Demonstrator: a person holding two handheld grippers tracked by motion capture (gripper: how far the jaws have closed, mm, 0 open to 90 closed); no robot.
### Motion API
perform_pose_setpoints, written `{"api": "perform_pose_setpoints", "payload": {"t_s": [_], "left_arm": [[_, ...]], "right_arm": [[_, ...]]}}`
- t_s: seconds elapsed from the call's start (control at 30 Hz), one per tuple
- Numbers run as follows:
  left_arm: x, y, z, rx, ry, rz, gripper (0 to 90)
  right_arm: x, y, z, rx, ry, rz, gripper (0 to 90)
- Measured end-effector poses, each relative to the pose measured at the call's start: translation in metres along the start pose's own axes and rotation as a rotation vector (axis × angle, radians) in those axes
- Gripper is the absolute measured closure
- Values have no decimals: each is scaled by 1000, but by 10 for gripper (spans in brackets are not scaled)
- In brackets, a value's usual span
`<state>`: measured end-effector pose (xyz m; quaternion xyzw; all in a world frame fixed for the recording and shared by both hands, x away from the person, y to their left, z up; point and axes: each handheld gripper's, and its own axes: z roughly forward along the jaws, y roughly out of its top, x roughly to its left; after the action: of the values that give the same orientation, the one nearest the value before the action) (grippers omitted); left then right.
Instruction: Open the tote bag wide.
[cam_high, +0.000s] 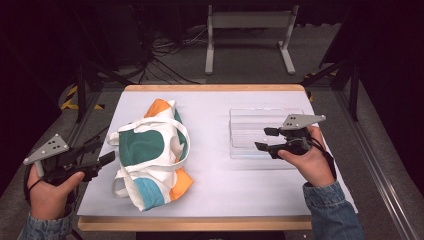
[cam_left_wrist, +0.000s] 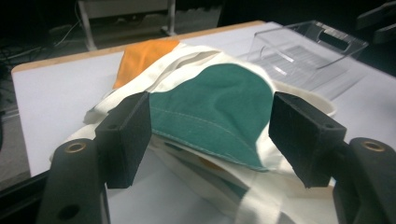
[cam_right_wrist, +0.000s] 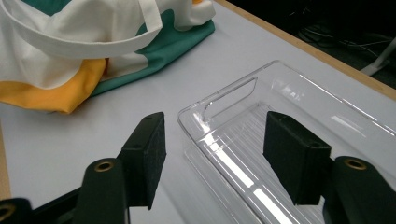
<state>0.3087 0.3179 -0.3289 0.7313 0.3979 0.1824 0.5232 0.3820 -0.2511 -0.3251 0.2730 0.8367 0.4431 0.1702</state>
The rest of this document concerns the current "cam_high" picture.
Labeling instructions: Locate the aluminium floor rail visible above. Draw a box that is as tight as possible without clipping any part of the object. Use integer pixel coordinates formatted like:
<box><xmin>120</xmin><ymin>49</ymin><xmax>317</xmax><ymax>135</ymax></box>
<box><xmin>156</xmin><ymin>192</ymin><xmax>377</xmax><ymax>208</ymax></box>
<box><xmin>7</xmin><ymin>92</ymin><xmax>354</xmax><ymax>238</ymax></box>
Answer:
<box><xmin>334</xmin><ymin>89</ymin><xmax>422</xmax><ymax>240</ymax></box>
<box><xmin>64</xmin><ymin>90</ymin><xmax>104</xmax><ymax>148</ymax></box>

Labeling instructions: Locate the white table mat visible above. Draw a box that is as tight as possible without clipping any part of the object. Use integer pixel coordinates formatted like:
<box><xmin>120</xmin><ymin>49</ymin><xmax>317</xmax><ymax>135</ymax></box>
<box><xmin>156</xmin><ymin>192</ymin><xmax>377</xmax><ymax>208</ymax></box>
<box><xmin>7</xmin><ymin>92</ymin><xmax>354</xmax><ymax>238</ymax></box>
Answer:
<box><xmin>77</xmin><ymin>89</ymin><xmax>359</xmax><ymax>218</ymax></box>

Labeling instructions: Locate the wooden table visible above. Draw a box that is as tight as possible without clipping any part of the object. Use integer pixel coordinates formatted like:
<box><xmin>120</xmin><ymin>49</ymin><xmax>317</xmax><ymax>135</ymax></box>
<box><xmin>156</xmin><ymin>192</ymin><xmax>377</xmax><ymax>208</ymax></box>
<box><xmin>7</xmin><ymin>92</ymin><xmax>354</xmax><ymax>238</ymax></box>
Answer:
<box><xmin>77</xmin><ymin>83</ymin><xmax>359</xmax><ymax>232</ymax></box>

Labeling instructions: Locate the person's right hand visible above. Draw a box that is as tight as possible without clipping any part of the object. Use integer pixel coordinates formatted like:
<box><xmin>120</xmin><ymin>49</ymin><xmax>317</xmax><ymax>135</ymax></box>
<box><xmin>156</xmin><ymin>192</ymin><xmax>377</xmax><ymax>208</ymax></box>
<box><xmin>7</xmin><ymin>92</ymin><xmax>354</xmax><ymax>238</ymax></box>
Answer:
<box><xmin>277</xmin><ymin>124</ymin><xmax>336</xmax><ymax>188</ymax></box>

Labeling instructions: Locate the person's left hand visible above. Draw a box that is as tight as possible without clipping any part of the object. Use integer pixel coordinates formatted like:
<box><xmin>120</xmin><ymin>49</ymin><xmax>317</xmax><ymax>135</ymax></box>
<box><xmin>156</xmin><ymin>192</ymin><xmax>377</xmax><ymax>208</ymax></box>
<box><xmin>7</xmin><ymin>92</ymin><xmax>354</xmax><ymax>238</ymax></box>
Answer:
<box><xmin>26</xmin><ymin>164</ymin><xmax>86</xmax><ymax>221</ymax></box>

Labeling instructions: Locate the yellow black floor tape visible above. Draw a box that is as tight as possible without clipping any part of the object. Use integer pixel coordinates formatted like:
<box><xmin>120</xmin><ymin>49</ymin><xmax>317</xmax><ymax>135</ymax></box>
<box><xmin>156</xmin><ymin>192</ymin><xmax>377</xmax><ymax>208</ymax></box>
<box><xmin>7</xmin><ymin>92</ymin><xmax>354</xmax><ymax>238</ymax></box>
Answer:
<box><xmin>59</xmin><ymin>84</ymin><xmax>105</xmax><ymax>111</ymax></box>

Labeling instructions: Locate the bundle of black floor cables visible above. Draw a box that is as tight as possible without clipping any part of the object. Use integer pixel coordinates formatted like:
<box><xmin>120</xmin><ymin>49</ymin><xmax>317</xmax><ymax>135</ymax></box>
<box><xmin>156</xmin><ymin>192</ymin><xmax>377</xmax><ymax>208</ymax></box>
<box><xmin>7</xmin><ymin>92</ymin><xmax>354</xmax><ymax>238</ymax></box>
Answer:
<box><xmin>133</xmin><ymin>24</ymin><xmax>208</xmax><ymax>85</ymax></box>

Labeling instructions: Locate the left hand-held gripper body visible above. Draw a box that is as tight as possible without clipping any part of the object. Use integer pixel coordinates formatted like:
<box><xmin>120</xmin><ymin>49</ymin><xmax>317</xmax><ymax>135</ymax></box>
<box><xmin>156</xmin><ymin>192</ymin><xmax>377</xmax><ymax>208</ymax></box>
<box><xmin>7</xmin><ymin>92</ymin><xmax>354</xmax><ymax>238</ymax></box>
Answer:
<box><xmin>23</xmin><ymin>133</ymin><xmax>103</xmax><ymax>186</ymax></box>

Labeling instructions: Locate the white metal stand frame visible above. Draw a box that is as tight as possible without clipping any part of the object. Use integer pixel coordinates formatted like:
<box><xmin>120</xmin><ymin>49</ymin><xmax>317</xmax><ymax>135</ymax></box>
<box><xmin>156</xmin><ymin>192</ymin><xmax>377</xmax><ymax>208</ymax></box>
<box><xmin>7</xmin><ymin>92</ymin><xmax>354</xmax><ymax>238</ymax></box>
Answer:
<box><xmin>204</xmin><ymin>3</ymin><xmax>300</xmax><ymax>76</ymax></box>

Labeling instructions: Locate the white colour-patched tote bag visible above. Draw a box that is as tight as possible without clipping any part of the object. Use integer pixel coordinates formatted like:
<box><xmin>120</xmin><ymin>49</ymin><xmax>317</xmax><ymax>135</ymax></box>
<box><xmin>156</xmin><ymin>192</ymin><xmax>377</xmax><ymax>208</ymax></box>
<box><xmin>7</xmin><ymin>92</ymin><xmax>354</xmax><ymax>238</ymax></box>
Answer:
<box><xmin>106</xmin><ymin>98</ymin><xmax>195</xmax><ymax>212</ymax></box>

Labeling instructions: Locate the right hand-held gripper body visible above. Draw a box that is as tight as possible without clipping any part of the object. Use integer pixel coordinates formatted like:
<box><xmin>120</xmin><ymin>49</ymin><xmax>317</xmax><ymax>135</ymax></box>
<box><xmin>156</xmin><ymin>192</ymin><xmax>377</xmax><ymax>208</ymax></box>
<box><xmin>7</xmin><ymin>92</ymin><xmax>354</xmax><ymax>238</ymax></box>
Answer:
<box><xmin>268</xmin><ymin>114</ymin><xmax>327</xmax><ymax>160</ymax></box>

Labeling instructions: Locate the clear plastic tray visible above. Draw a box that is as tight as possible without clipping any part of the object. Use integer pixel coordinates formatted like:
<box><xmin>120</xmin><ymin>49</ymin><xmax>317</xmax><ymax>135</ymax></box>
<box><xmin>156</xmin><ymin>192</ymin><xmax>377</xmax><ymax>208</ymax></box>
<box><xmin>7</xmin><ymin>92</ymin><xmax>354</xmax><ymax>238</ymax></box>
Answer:
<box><xmin>228</xmin><ymin>107</ymin><xmax>305</xmax><ymax>160</ymax></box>

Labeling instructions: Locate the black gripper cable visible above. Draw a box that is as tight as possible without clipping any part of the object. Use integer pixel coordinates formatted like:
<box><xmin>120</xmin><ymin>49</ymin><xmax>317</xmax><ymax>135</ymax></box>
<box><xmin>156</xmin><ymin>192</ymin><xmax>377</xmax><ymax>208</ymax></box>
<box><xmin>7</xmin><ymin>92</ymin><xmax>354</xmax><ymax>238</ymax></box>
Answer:
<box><xmin>22</xmin><ymin>164</ymin><xmax>45</xmax><ymax>206</ymax></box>
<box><xmin>308</xmin><ymin>135</ymin><xmax>338</xmax><ymax>181</ymax></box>

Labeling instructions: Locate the black tripod stand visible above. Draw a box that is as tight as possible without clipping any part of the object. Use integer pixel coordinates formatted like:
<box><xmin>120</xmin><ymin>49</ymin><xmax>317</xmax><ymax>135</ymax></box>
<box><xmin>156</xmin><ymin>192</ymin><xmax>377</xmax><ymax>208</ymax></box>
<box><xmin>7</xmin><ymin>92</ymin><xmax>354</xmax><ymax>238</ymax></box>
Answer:
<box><xmin>73</xmin><ymin>9</ymin><xmax>135</xmax><ymax>124</ymax></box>
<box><xmin>299</xmin><ymin>56</ymin><xmax>362</xmax><ymax>123</ymax></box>

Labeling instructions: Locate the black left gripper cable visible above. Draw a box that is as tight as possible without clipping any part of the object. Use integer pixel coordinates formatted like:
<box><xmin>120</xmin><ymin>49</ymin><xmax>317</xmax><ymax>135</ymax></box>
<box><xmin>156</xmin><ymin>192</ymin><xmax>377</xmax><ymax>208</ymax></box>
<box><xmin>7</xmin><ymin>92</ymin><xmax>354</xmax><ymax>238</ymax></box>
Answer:
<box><xmin>22</xmin><ymin>164</ymin><xmax>45</xmax><ymax>206</ymax></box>

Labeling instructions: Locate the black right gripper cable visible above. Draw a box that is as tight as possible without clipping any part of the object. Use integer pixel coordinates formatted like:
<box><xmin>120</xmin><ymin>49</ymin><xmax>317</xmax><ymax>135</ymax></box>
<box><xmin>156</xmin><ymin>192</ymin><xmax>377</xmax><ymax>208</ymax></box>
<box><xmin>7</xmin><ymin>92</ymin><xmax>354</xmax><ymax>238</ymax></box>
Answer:
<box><xmin>308</xmin><ymin>135</ymin><xmax>338</xmax><ymax>181</ymax></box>

